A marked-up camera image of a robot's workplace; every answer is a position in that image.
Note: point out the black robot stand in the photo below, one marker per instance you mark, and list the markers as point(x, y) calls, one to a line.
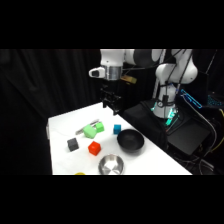
point(146, 120)

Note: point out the black bowl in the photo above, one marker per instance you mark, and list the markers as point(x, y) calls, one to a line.
point(130, 141)

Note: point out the grey cube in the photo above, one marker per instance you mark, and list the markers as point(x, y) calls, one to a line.
point(72, 144)

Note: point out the large light green block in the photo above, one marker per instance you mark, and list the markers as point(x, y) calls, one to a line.
point(89, 131)

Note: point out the blue lit device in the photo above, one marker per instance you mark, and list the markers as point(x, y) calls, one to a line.
point(191, 98)

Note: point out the red cube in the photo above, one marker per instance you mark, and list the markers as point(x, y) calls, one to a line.
point(94, 148)

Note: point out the brown wrist camera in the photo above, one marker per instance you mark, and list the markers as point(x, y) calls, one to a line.
point(128, 79)

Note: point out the black flat base platform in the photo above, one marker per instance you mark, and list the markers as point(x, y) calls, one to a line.
point(190, 133)

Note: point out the yellow object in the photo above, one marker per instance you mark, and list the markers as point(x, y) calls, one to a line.
point(79, 173)

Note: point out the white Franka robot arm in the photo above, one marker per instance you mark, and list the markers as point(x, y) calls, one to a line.
point(173, 71)

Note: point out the blue cube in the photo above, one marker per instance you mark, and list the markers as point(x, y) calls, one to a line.
point(117, 129)

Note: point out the silver metal bowl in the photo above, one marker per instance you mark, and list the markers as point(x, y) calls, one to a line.
point(111, 165)

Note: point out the black curtain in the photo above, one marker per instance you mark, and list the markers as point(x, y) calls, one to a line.
point(46, 83)

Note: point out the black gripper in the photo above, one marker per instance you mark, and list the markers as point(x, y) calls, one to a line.
point(110, 96)

